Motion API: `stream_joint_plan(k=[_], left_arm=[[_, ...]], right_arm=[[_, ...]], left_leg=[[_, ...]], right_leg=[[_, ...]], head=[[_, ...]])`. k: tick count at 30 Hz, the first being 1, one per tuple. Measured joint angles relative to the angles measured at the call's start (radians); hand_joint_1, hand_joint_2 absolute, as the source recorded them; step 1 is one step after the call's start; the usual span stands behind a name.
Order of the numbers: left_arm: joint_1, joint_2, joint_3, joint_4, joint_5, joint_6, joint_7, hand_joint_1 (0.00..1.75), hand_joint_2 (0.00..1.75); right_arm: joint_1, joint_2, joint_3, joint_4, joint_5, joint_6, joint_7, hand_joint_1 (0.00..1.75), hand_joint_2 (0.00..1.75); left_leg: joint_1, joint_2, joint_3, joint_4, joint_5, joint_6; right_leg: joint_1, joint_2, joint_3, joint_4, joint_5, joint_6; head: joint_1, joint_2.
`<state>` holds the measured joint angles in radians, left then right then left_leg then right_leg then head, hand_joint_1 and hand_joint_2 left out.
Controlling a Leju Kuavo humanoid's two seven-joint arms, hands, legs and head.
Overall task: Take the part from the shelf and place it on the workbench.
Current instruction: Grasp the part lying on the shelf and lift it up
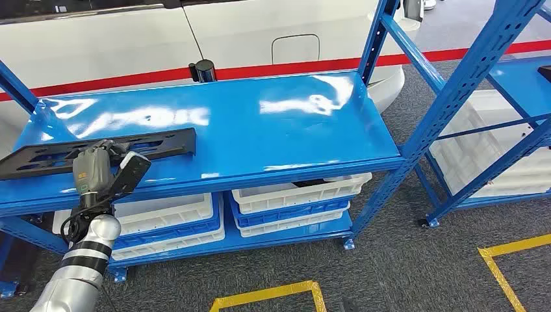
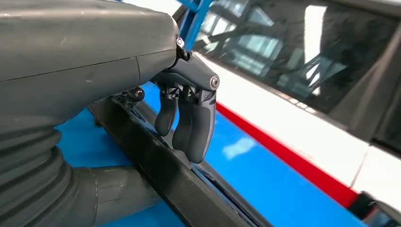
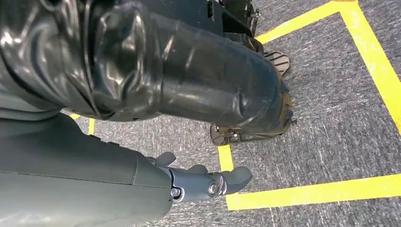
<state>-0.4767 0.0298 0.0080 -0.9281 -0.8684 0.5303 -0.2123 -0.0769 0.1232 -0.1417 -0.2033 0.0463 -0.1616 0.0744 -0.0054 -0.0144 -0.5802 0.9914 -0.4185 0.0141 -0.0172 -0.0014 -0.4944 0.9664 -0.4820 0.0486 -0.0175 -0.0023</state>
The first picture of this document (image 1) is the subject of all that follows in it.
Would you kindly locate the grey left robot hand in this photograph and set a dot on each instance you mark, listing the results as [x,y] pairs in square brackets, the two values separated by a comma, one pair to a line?
[92,170]

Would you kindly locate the long black perforated panel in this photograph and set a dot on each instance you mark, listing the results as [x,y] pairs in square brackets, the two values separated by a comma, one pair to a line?
[163,144]

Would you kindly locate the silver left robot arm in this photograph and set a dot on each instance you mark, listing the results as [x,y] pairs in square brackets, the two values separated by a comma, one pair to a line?
[101,228]

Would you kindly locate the blue metal shelf rack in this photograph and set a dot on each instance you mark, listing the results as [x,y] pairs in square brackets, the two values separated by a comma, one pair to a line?
[521,86]
[258,129]

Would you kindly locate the black part in crate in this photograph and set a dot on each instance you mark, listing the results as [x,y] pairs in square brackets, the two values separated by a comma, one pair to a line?
[312,183]

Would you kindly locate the small black part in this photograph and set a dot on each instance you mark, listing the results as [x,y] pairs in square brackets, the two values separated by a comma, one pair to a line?
[546,73]

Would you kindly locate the white plastic crate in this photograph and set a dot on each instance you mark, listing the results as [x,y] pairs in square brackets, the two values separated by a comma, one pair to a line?
[508,181]
[508,192]
[301,196]
[292,226]
[172,211]
[172,248]
[486,137]

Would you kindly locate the red barrier belt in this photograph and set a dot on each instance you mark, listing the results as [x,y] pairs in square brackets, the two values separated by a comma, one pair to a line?
[107,82]
[301,66]

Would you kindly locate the blue plastic crate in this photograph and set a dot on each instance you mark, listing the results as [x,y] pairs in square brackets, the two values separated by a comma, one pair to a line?
[172,235]
[292,214]

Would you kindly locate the yellow floor tape square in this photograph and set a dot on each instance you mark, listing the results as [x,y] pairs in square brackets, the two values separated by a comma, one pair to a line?
[516,245]
[267,293]

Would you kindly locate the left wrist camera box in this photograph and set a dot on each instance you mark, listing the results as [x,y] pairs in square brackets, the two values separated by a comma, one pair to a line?
[131,172]

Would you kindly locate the black barrier post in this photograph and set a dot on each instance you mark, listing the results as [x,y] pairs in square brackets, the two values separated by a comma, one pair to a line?
[202,71]

